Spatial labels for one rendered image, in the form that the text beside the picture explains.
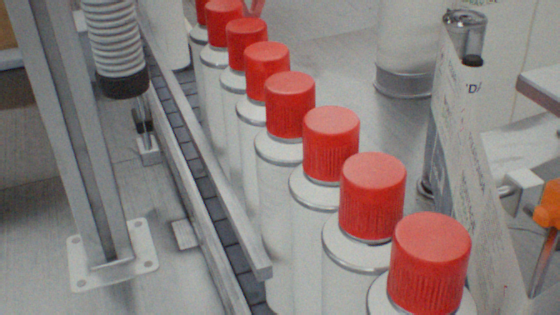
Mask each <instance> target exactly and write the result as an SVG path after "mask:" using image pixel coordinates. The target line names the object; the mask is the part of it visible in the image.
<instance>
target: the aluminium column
mask: <svg viewBox="0 0 560 315"><path fill-rule="evenodd" d="M3 2H4V5H5V8H6V10H7V12H8V16H9V19H10V22H11V24H12V29H13V31H14V34H15V37H16V39H17V45H18V47H19V50H20V53H21V55H22V60H23V63H24V66H25V69H26V72H27V76H28V79H29V82H30V84H31V87H32V91H33V94H34V97H35V98H36V100H37V105H38V108H39V111H40V113H41V116H42V120H43V124H44V127H45V129H46V132H47V136H48V139H49V142H50V144H51V148H52V153H53V156H54V158H55V161H56V164H57V168H58V171H59V173H60V176H61V179H62V182H63V184H64V187H65V190H66V193H67V197H68V200H69V202H70V206H71V209H72V213H73V216H74V218H75V221H76V224H77V228H78V231H79V235H80V238H81V240H82V245H83V247H84V250H85V253H86V255H87V260H88V263H89V266H90V268H91V269H92V271H93V272H96V271H100V270H103V269H106V268H111V267H114V266H117V265H121V264H124V263H130V262H133V261H135V259H136V258H135V254H134V251H133V245H132V241H131V238H130V234H129V230H128V224H127V220H126V217H125V213H124V210H123V204H122V200H121V197H120V193H119V190H118V187H117V184H116V181H115V177H114V173H113V167H112V164H111V160H110V157H109V154H108V147H107V144H106V140H105V137H104V133H103V128H102V124H101V120H100V117H99V113H98V107H97V104H96V101H95V97H94V93H93V87H92V84H91V80H89V76H88V71H87V67H86V63H85V60H84V56H83V50H82V48H81V44H80V40H79V36H78V30H77V27H76V23H75V21H74V17H73V10H72V7H71V3H70V0H3Z"/></svg>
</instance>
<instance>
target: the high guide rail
mask: <svg viewBox="0 0 560 315"><path fill-rule="evenodd" d="M132 2H133V3H134V9H135V11H136V19H137V25H138V30H139V32H140V33H141V35H142V39H143V41H144V43H146V45H147V48H148V50H149V52H150V54H151V56H152V59H153V61H154V62H155V64H156V66H157V70H158V72H159V74H160V76H161V78H162V80H163V83H164V85H165V87H166V89H167V91H168V93H169V95H170V98H171V100H172V102H173V103H174V105H175V107H176V109H177V111H178V114H179V116H180V118H181V119H182V122H183V125H184V127H185V129H186V131H187V134H188V136H189V137H190V139H191V141H192V145H193V146H194V148H195V150H196V153H197V155H198V158H199V160H200V162H202V165H203V166H204V168H205V170H206V172H207V175H208V177H209V180H210V182H211V184H212V186H213V189H214V191H215V193H216V194H217V197H218V199H219V201H220V203H221V205H222V209H223V211H224V212H225V214H226V216H227V220H229V222H230V223H231V225H232V228H233V230H234V232H235V235H236V237H237V240H238V241H239V243H240V245H241V247H242V250H243V252H244V254H245V256H246V258H247V261H248V264H249V266H250V268H251V269H252V272H253V274H254V276H255V278H256V279H257V280H258V281H259V282H261V281H264V280H267V279H270V278H272V277H273V265H272V264H271V262H270V259H269V257H268V255H267V253H266V251H265V249H264V247H263V245H262V244H261V242H260V240H259V238H258V235H257V233H256V232H255V231H254V229H253V226H252V224H251V223H250V222H249V220H248V217H247V215H246V213H245V212H244V210H243V207H242V204H241V203H240V201H239V199H238V197H237V195H236V193H235V192H234V190H233V187H232V185H231V183H230V182H229V180H228V178H227V176H226V174H225V173H224V171H223V169H222V167H221V165H220V163H219V161H218V159H217V157H216V155H215V153H214V151H213V149H212V147H211V145H210V143H209V141H208V139H207V137H206V135H205V133H204V131H203V129H202V127H200V126H199V123H198V120H197V119H196V117H195V115H194V113H193V110H192V109H191V107H190V105H189V103H188V101H187V99H186V98H185V95H184V93H183V90H182V89H181V87H180V85H179V83H178V80H177V79H176V77H175V76H174V74H173V72H172V71H171V68H170V67H169V65H168V62H167V60H166V58H165V57H164V55H163V53H162V51H161V49H160V47H159V46H158V43H157V40H156V38H155V37H154V35H153V32H152V30H151V28H150V27H149V26H148V23H147V21H146V19H144V17H143V14H142V12H141V10H140V8H139V6H138V4H137V3H136V1H135V0H133V1H132Z"/></svg>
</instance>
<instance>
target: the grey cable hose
mask: <svg viewBox="0 0 560 315"><path fill-rule="evenodd" d="M80 1H81V7H82V14H83V16H84V22H85V23H86V28H87V35H88V36H89V42H90V43H91V45H92V51H93V56H94V58H95V63H96V65H97V70H96V72H95V76H96V79H97V85H98V87H99V88H101V89H102V93H103V95H104V97H106V98H109V99H113V100H127V99H131V98H136V97H137V96H138V95H141V94H143V93H145V92H146V91H147V90H148V89H149V88H150V80H151V73H150V67H149V63H148V62H147V61H144V59H143V49H142V46H141V39H140V34H139V31H138V25H137V23H138V22H137V19H136V11H135V9H134V3H133V0H80Z"/></svg>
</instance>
